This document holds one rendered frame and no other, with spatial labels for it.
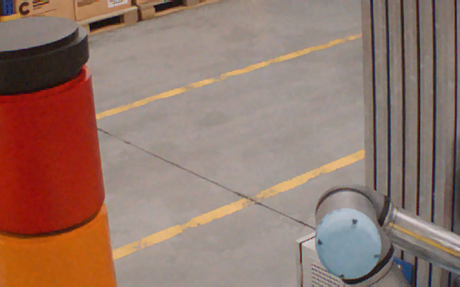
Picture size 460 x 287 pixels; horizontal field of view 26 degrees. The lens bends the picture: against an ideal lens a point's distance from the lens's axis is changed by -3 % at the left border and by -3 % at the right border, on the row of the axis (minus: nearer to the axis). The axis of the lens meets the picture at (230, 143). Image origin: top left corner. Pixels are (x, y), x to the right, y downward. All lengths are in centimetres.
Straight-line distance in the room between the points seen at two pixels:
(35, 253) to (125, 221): 522
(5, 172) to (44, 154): 2
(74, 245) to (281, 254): 476
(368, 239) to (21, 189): 149
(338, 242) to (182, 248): 345
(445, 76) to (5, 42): 181
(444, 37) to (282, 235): 331
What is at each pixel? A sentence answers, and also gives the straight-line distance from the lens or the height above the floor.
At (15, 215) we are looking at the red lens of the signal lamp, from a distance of 37.
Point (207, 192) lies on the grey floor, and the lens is 584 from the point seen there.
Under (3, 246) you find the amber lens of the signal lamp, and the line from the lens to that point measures 38.
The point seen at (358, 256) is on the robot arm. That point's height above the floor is 155.
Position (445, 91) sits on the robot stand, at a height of 172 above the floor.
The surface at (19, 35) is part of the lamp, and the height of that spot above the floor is 234.
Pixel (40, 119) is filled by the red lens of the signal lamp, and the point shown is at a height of 231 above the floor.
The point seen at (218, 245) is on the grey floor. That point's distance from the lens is 525.
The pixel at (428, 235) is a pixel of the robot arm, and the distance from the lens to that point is 202.
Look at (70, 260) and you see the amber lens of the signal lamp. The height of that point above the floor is 226.
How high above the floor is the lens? 243
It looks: 22 degrees down
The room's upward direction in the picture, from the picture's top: 4 degrees counter-clockwise
